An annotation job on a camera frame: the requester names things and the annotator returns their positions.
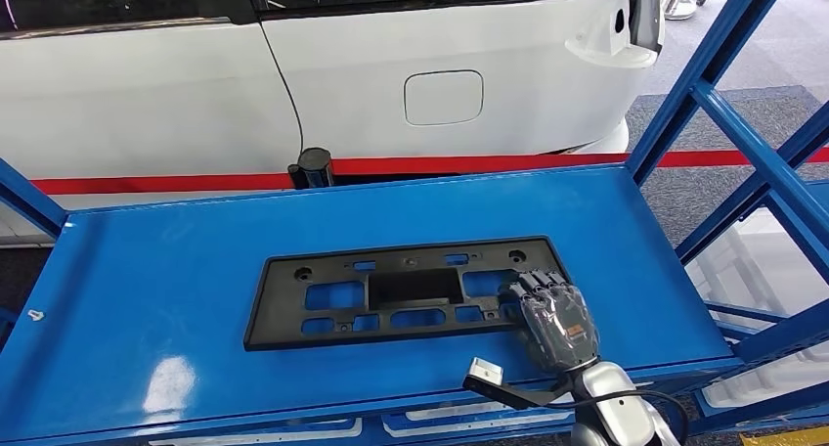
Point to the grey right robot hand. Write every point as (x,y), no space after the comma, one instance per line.
(557,326)

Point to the black plastic plate bracket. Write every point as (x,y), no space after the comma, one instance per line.
(285,300)

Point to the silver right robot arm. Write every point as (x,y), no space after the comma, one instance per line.
(615,410)

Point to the white car body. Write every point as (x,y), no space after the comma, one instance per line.
(162,93)

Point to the small white clip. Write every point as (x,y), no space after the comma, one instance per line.
(36,315)

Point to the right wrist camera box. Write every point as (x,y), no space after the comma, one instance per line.
(486,372)

